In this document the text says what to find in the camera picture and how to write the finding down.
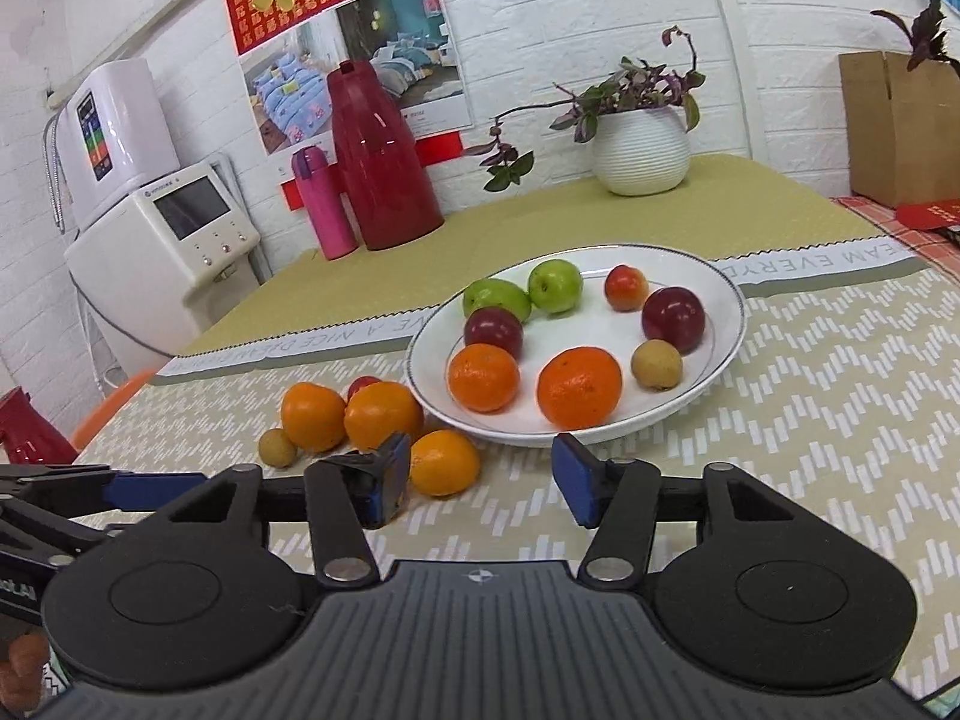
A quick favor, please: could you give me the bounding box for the red envelope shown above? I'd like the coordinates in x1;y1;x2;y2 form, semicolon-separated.
896;199;960;232

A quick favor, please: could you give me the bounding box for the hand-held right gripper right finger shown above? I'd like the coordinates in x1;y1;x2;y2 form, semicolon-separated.
551;433;811;588

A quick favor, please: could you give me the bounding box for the green plum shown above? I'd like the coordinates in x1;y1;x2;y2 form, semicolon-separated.
527;259;584;314
462;278;533;321

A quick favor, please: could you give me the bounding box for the person's left hand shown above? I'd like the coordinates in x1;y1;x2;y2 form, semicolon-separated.
0;631;50;700

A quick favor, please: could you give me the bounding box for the white appliance with screen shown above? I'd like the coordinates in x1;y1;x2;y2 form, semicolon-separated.
64;154;262;361

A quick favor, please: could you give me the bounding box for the red thermos jug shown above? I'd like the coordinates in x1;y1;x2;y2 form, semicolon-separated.
327;60;445;252

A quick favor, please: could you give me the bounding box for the red checked cloth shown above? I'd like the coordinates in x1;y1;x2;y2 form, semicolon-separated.
832;195;960;278

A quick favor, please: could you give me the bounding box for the white plate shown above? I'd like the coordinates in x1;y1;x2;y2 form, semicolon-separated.
406;243;747;449

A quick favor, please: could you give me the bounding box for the green woven table mat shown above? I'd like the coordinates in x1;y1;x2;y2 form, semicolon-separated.
180;154;908;357

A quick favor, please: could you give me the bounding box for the brown longan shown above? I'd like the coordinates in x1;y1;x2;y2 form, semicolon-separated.
258;429;298;467
631;339;684;391

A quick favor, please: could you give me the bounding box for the large orange tangerine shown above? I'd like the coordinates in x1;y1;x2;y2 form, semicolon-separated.
537;346;624;428

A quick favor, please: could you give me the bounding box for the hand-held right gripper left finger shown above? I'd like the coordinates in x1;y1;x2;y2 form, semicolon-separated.
154;431;415;590

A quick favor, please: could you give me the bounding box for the pink bottle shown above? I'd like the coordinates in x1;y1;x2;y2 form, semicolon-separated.
291;146;358;262

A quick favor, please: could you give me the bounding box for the dark red plum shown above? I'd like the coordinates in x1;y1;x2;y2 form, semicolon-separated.
641;286;707;355
463;307;525;361

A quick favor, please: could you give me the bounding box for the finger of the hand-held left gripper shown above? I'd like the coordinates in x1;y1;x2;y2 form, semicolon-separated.
0;463;209;520
0;501;125;565

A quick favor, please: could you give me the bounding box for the purple leaf plant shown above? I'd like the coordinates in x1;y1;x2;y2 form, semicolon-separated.
870;0;960;80

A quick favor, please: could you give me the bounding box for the white wall water purifier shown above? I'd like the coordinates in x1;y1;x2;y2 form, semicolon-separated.
45;58;181;232

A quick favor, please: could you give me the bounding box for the cardboard box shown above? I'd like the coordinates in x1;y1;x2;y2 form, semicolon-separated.
838;51;960;209

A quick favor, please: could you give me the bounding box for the grey flexible hose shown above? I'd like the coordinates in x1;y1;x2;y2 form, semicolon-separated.
43;116;70;230

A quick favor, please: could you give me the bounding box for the red and yellow plum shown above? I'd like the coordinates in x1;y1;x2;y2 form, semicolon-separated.
604;264;650;312

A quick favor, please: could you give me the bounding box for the potted plant in white pot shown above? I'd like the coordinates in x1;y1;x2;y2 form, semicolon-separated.
463;25;707;197

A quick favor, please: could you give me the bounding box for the wall poster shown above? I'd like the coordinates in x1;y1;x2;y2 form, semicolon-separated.
214;0;475;212

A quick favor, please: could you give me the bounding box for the chevron patterned table cloth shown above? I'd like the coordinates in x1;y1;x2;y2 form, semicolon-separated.
71;236;960;706

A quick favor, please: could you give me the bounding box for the red plastic object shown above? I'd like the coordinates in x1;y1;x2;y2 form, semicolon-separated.
0;386;78;466

